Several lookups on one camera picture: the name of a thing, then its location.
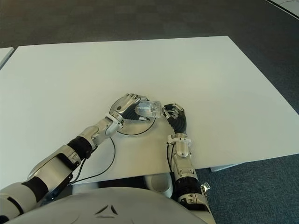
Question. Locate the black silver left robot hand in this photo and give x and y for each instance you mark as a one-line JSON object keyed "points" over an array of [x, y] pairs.
{"points": [[126, 105]]}

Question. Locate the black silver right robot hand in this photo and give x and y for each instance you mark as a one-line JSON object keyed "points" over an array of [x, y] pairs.
{"points": [[178, 122]]}

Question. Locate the clear water bottle blue cap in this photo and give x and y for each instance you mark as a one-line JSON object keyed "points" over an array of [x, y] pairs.
{"points": [[148, 109]]}

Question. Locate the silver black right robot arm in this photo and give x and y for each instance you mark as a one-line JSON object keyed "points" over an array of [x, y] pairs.
{"points": [[184, 168]]}

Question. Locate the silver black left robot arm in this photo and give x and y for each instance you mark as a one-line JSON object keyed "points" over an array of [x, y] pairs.
{"points": [[53, 168]]}

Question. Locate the white plate black rim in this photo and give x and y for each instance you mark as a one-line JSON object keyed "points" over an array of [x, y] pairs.
{"points": [[135, 128]]}

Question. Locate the grey robot torso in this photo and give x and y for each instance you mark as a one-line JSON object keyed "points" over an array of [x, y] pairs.
{"points": [[116, 205]]}

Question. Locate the white side table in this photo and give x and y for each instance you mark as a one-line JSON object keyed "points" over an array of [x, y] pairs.
{"points": [[5, 54]]}

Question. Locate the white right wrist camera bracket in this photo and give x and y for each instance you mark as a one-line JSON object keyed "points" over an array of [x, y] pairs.
{"points": [[181, 140]]}

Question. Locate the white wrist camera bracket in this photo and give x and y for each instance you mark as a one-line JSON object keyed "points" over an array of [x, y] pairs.
{"points": [[114, 120], [181, 140]]}

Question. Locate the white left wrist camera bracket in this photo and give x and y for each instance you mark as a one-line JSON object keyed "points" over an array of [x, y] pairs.
{"points": [[114, 120]]}

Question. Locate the silver metal bracket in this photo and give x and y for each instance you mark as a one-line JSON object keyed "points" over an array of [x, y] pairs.
{"points": [[205, 186]]}

